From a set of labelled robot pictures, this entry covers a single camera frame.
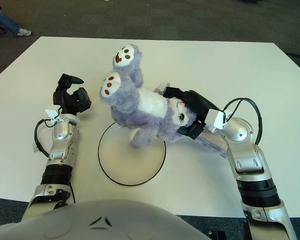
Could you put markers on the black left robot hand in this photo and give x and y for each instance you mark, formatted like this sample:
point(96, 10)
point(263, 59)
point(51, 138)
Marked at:
point(63, 100)

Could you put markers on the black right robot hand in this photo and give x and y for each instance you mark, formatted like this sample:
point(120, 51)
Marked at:
point(200, 105)

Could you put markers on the purple plush bunny doll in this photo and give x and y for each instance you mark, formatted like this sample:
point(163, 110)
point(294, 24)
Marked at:
point(145, 117)

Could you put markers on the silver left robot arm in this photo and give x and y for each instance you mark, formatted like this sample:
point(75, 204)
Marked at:
point(61, 147)

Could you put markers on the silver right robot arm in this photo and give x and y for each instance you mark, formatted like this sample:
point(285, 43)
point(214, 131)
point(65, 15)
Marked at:
point(250, 160)

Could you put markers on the white plate with black rim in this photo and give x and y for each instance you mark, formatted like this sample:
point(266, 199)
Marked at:
point(130, 165)

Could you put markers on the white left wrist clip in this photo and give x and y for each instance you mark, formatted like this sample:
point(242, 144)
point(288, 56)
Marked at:
point(52, 113)

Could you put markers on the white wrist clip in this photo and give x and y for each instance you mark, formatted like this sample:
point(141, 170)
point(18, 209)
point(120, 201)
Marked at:
point(52, 113)
point(217, 121)

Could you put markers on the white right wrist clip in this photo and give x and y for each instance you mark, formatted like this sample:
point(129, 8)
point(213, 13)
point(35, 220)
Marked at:
point(217, 121)

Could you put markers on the white sneaker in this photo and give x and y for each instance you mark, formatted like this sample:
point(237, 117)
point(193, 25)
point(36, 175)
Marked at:
point(24, 32)

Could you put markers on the person legs in blue jeans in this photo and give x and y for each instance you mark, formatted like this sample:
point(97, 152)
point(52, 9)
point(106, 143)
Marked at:
point(5, 20)

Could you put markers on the grey robot torso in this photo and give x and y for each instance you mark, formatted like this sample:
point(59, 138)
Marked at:
point(102, 222)

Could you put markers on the black box under table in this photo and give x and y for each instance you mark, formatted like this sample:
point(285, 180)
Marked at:
point(216, 234)

